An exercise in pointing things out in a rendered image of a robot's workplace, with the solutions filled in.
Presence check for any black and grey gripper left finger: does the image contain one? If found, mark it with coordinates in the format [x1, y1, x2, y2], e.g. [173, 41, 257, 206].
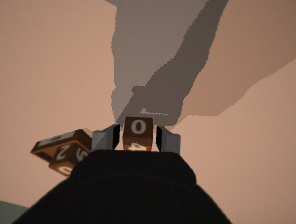
[91, 124, 120, 152]

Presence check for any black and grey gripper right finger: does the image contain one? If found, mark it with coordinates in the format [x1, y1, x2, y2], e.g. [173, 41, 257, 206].
[156, 126, 181, 155]

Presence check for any brown number cube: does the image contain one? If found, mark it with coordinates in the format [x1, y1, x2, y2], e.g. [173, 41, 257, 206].
[48, 142, 90, 177]
[122, 117, 153, 151]

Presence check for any brown rectangular tray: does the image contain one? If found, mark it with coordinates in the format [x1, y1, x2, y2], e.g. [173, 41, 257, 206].
[30, 129, 92, 163]

